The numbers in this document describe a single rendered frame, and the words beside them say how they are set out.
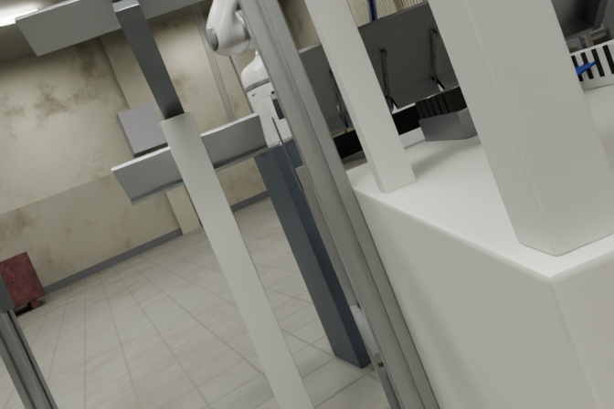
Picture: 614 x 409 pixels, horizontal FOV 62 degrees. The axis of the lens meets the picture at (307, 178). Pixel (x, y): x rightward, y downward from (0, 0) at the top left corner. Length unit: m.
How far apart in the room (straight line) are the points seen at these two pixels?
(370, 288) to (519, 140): 0.44
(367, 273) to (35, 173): 7.86
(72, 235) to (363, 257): 7.76
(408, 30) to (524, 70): 0.88
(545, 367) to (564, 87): 0.11
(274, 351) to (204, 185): 0.34
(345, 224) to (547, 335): 0.40
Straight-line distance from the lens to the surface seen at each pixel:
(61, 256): 8.28
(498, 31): 0.19
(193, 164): 0.96
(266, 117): 1.52
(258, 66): 1.53
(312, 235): 1.48
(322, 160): 0.58
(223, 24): 1.52
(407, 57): 1.10
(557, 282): 0.19
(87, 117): 8.44
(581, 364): 0.21
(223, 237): 0.97
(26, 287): 7.13
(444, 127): 0.69
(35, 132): 8.42
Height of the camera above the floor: 0.69
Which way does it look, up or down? 4 degrees down
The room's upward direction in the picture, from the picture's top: 22 degrees counter-clockwise
